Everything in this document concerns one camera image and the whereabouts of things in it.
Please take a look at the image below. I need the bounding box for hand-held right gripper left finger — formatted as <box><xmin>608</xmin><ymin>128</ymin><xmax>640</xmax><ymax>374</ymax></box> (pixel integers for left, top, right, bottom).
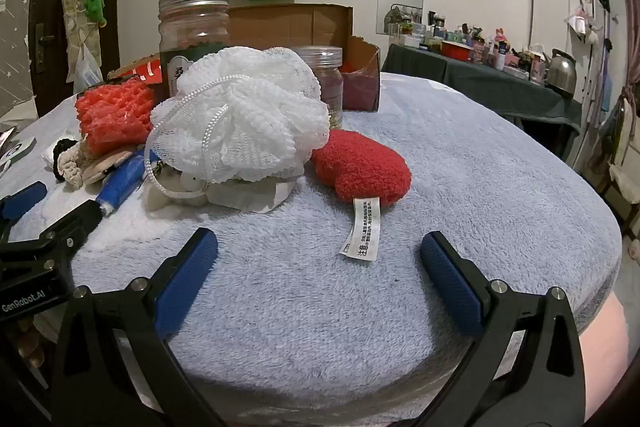
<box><xmin>50</xmin><ymin>227</ymin><xmax>226</xmax><ymax>427</ymax></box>

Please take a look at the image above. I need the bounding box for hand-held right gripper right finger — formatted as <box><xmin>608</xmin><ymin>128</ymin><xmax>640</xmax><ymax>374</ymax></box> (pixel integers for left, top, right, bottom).
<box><xmin>419</xmin><ymin>231</ymin><xmax>587</xmax><ymax>427</ymax></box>

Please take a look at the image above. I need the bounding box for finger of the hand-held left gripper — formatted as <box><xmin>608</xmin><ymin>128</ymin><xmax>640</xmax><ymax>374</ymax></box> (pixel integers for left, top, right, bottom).
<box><xmin>30</xmin><ymin>199</ymin><xmax>103</xmax><ymax>255</ymax></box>
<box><xmin>0</xmin><ymin>181</ymin><xmax>48</xmax><ymax>230</ymax></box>

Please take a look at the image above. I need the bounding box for cream crochet scrunchie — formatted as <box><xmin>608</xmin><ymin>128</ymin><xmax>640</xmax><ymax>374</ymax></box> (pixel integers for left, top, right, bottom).
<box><xmin>54</xmin><ymin>144</ymin><xmax>101</xmax><ymax>194</ymax></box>

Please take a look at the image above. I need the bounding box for blue bandage roll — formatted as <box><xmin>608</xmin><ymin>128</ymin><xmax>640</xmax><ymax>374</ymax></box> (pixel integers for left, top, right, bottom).
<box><xmin>96</xmin><ymin>149</ymin><xmax>151</xmax><ymax>215</ymax></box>

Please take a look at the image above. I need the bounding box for beige powder puff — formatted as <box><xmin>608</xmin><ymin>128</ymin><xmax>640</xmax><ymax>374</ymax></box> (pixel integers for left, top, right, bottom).
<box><xmin>82</xmin><ymin>147</ymin><xmax>136</xmax><ymax>185</ymax></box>

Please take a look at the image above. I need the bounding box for black scrunchie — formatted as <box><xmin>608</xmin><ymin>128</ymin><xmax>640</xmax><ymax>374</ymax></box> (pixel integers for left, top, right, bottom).
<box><xmin>52</xmin><ymin>138</ymin><xmax>81</xmax><ymax>158</ymax></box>

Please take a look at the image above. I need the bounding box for orange mesh sponge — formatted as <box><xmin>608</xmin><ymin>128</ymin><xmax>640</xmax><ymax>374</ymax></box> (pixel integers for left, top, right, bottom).
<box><xmin>75</xmin><ymin>76</ymin><xmax>156</xmax><ymax>156</ymax></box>

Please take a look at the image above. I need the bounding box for red heart plush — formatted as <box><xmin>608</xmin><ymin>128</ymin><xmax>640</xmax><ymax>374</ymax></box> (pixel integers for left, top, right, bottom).
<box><xmin>311</xmin><ymin>129</ymin><xmax>412</xmax><ymax>262</ymax></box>

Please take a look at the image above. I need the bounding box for white mesh bath loofah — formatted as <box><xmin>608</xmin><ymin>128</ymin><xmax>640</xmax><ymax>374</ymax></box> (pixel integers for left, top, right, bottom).
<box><xmin>145</xmin><ymin>47</ymin><xmax>331</xmax><ymax>200</ymax></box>

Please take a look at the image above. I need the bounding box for red-lined cardboard box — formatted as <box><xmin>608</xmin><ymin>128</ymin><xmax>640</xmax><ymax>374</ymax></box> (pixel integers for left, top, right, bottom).
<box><xmin>107</xmin><ymin>3</ymin><xmax>382</xmax><ymax>112</ymax></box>

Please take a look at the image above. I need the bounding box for person's left hand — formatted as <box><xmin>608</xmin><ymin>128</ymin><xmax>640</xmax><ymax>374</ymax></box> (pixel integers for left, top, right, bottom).
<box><xmin>12</xmin><ymin>324</ymin><xmax>51</xmax><ymax>373</ymax></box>

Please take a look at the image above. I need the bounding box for clear plastic bag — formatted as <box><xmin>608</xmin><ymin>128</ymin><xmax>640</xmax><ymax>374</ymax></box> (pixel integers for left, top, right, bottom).
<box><xmin>74</xmin><ymin>44</ymin><xmax>103</xmax><ymax>95</ymax></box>

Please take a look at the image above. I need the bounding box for pink cloth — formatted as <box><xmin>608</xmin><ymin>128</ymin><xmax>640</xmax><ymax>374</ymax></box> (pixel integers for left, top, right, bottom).
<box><xmin>580</xmin><ymin>292</ymin><xmax>631</xmax><ymax>408</ymax></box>

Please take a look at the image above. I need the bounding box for dark wooden door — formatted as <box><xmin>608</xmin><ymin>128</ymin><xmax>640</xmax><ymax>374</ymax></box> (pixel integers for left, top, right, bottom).
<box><xmin>30</xmin><ymin>0</ymin><xmax>131</xmax><ymax>108</ymax></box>

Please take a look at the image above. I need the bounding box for table with dark green cloth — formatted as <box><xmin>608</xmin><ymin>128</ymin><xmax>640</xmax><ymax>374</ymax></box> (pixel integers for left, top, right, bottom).
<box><xmin>381</xmin><ymin>43</ymin><xmax>583</xmax><ymax>132</ymax></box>

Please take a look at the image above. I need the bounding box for green frog plush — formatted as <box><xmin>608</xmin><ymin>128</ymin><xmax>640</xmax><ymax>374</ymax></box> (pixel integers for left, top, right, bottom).
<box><xmin>84</xmin><ymin>0</ymin><xmax>108</xmax><ymax>28</ymax></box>

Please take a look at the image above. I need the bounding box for large jar with metal lid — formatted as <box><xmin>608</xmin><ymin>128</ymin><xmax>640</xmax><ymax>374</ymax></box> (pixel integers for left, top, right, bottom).
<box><xmin>158</xmin><ymin>0</ymin><xmax>231</xmax><ymax>100</ymax></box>

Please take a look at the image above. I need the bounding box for red basin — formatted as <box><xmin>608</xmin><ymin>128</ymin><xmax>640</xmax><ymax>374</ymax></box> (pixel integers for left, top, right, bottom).
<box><xmin>440</xmin><ymin>39</ymin><xmax>473</xmax><ymax>60</ymax></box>

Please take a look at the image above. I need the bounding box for metal kettle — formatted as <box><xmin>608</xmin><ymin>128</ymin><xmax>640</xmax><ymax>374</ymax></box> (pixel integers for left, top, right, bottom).
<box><xmin>544</xmin><ymin>48</ymin><xmax>578</xmax><ymax>95</ymax></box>

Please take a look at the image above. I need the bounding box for empty glass jar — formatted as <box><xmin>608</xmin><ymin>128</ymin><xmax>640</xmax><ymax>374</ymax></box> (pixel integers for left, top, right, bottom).
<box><xmin>292</xmin><ymin>46</ymin><xmax>345</xmax><ymax>130</ymax></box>

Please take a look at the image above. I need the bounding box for row of bottles and jars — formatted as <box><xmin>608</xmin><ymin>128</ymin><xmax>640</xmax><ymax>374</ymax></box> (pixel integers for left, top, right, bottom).
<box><xmin>382</xmin><ymin>4</ymin><xmax>546</xmax><ymax>82</ymax></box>

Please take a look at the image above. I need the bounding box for white cabinet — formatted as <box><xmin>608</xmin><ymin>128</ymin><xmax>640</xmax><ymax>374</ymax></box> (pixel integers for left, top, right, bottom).
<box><xmin>530</xmin><ymin>0</ymin><xmax>611</xmax><ymax>158</ymax></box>

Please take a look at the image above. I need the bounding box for pink curtain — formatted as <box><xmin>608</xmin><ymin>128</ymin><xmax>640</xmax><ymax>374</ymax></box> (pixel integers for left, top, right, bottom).
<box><xmin>617</xmin><ymin>0</ymin><xmax>640</xmax><ymax>108</ymax></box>

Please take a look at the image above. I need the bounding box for white card with black ring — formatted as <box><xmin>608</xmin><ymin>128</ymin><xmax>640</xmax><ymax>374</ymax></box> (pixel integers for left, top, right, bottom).
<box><xmin>0</xmin><ymin>137</ymin><xmax>36</xmax><ymax>168</ymax></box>

